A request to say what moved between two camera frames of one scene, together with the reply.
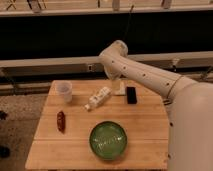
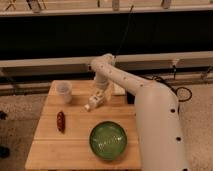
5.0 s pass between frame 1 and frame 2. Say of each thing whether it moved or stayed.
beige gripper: moved
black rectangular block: stayed
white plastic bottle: stayed
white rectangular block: stayed
